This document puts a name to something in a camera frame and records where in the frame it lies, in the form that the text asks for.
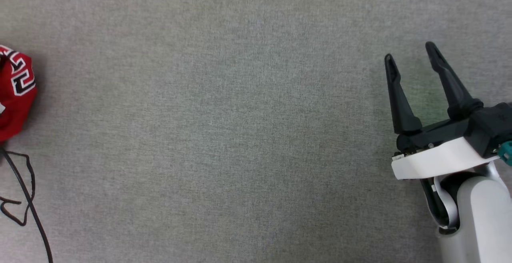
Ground thick black cable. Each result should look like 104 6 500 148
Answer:
0 146 54 263

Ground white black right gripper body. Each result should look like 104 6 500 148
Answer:
391 118 501 181

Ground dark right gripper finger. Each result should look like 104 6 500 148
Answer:
384 54 423 136
425 42 484 121

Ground teal right camera connector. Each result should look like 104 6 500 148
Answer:
498 141 512 166

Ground red Bulls 23 jersey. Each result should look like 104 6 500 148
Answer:
0 45 38 142

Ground thin black cable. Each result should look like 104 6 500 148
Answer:
0 151 36 227

